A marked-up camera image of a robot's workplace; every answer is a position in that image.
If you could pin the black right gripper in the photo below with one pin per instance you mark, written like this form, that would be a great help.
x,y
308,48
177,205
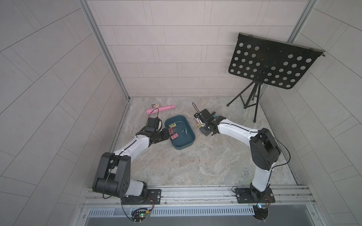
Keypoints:
x,y
202,130

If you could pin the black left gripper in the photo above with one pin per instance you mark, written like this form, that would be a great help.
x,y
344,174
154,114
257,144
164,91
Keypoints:
x,y
165,136

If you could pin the teal binder clip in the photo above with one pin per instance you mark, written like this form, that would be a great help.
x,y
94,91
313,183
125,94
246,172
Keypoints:
x,y
185,131

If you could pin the teal plastic storage box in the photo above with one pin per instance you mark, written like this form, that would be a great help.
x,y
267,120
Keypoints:
x,y
182,141

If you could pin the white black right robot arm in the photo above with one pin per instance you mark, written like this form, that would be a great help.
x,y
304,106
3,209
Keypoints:
x,y
264,147

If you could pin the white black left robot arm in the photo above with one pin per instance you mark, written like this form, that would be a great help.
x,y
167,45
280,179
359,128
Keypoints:
x,y
113,176

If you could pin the pink plastic tube case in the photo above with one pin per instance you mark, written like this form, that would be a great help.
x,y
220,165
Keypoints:
x,y
160,109

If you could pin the colourful printed card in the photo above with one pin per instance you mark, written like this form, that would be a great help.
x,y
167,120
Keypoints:
x,y
156,105

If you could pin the black perforated music stand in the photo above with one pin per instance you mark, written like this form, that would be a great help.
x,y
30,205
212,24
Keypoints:
x,y
270,62

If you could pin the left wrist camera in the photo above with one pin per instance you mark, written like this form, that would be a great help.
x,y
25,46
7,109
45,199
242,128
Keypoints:
x,y
154,125

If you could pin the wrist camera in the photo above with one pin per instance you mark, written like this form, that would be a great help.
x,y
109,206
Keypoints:
x,y
154,125
204,117

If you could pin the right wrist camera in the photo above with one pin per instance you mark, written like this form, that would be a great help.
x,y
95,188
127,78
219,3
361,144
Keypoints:
x,y
204,117

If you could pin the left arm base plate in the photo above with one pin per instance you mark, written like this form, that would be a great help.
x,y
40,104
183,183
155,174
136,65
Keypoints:
x,y
151,196

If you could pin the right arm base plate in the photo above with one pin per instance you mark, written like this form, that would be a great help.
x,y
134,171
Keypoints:
x,y
252,195

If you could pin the aluminium rail frame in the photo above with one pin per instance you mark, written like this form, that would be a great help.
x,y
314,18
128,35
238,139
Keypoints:
x,y
172,196

